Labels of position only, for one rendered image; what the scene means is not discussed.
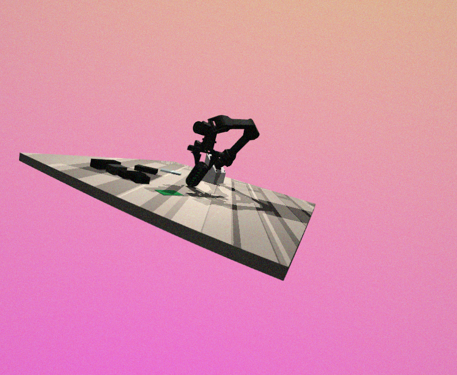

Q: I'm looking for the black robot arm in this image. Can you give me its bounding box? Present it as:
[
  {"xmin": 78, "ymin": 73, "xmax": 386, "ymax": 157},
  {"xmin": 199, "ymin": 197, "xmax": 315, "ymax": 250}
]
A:
[{"xmin": 193, "ymin": 115, "xmax": 259, "ymax": 170}]

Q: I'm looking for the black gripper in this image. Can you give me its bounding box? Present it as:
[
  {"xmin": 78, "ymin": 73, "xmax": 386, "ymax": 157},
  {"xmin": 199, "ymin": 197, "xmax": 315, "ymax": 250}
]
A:
[{"xmin": 187, "ymin": 136, "xmax": 225, "ymax": 170}]

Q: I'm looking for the green block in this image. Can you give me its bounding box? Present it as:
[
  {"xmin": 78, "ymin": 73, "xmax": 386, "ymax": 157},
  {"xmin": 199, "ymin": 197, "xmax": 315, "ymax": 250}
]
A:
[{"xmin": 155, "ymin": 190, "xmax": 183, "ymax": 195}]

